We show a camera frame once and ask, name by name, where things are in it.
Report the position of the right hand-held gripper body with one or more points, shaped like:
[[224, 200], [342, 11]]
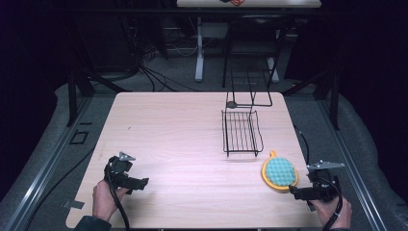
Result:
[[322, 184]]

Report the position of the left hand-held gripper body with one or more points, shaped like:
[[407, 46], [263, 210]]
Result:
[[119, 174]]

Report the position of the person's left hand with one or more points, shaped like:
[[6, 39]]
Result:
[[104, 200]]

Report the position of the person's right hand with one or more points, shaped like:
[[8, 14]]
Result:
[[330, 211]]

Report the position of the grey tape strip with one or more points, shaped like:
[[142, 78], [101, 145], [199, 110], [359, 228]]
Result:
[[73, 204]]

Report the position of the black tape square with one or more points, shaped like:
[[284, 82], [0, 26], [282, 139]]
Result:
[[79, 137]]

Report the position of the black metal stand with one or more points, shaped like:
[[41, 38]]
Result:
[[333, 96], [73, 96]]

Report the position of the white desk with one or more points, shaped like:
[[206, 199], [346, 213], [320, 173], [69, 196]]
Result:
[[256, 3]]

